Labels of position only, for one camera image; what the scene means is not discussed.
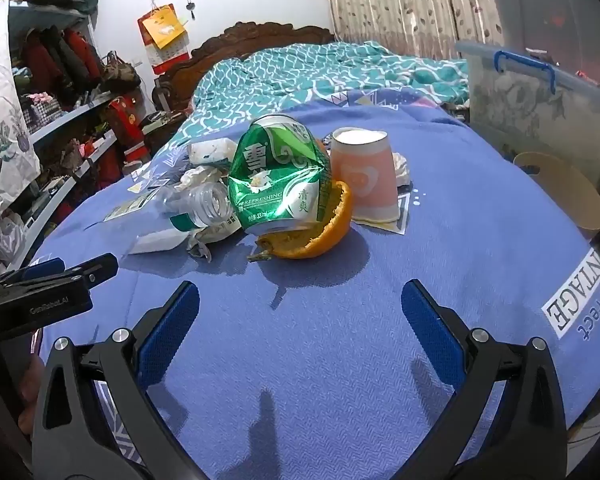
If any blue printed blanket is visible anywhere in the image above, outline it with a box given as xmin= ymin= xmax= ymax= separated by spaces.
xmin=30 ymin=87 xmax=600 ymax=480

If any crushed green drink can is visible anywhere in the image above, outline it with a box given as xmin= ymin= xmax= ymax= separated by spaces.
xmin=228 ymin=114 xmax=333 ymax=236

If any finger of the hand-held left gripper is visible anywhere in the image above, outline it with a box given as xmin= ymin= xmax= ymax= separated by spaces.
xmin=0 ymin=253 xmax=120 ymax=297
xmin=16 ymin=257 xmax=66 ymax=280

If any person's left hand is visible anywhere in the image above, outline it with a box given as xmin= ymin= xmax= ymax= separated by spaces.
xmin=18 ymin=355 xmax=47 ymax=442

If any red gift bag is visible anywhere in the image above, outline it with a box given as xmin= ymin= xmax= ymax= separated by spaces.
xmin=107 ymin=97 xmax=147 ymax=162

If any orange peel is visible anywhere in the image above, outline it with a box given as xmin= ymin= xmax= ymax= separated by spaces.
xmin=248 ymin=179 xmax=355 ymax=262

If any carved wooden headboard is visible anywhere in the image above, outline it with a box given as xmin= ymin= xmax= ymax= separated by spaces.
xmin=152 ymin=21 xmax=337 ymax=126

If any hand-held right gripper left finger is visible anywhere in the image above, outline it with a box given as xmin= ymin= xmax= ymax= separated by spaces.
xmin=32 ymin=280 xmax=208 ymax=480

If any beige plastic bin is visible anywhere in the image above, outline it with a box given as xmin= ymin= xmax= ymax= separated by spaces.
xmin=511 ymin=151 xmax=600 ymax=241

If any white plastic bag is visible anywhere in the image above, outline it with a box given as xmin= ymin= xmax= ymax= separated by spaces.
xmin=0 ymin=210 xmax=32 ymax=277

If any leaf patterned curtain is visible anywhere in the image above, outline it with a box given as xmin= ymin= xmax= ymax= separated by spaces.
xmin=320 ymin=0 xmax=508 ymax=61

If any brown handbag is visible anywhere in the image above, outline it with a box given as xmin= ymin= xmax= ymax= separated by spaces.
xmin=100 ymin=52 xmax=142 ymax=94

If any teal patterned quilt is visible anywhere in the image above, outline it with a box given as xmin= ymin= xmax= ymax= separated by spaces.
xmin=145 ymin=42 xmax=472 ymax=161

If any crumpled white tissue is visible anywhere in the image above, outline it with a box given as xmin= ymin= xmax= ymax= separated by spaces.
xmin=175 ymin=165 xmax=227 ymax=192
xmin=392 ymin=152 xmax=412 ymax=187

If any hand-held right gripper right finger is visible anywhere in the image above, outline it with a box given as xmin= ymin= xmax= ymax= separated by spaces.
xmin=401 ymin=280 xmax=568 ymax=480

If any pink paper cup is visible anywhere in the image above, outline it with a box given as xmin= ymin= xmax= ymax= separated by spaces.
xmin=328 ymin=127 xmax=400 ymax=224

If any red and yellow wall calendar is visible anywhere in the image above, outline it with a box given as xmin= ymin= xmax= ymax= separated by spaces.
xmin=137 ymin=4 xmax=191 ymax=74

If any white plant printed cloth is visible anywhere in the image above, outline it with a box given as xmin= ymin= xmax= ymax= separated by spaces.
xmin=0 ymin=0 xmax=42 ymax=223

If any grey metal shelf rack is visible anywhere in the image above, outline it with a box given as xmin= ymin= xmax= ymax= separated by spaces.
xmin=0 ymin=2 xmax=148 ymax=273

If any clear plastic bottle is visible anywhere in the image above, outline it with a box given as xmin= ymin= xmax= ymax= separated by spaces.
xmin=161 ymin=181 xmax=241 ymax=231

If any clear storage box blue handle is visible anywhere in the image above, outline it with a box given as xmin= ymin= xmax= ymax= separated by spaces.
xmin=454 ymin=40 xmax=600 ymax=196

